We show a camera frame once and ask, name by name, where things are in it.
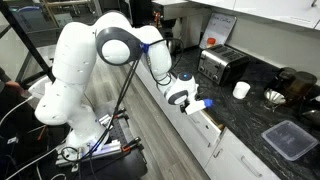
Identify white lower cabinet door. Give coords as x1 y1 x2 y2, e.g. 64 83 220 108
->
205 129 280 180

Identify white mug on counter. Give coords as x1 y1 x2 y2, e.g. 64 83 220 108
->
233 81 251 99

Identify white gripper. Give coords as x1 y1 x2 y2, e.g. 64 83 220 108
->
180 99 213 115

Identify black steel toaster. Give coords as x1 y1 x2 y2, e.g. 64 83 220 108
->
198 45 249 86

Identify black coffee maker machine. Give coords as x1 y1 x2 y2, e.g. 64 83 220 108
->
152 0 211 48

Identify small whiteboard sign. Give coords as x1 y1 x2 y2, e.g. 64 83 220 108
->
199 13 237 49

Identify orange lid creamer jar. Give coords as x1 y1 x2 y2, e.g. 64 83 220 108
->
206 37 216 48

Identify white wooden drawer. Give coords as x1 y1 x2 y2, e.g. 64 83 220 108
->
186 111 221 148

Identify white upper cabinets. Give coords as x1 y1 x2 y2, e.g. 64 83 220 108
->
192 0 320 30

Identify clear plastic container lid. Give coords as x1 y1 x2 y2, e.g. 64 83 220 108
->
261 120 318 161

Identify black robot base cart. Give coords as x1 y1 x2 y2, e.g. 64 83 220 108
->
40 113 148 180

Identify person in grey sleeve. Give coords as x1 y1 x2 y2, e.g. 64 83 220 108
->
0 67 25 97

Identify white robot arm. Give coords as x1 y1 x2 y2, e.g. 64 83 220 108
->
35 11 213 152

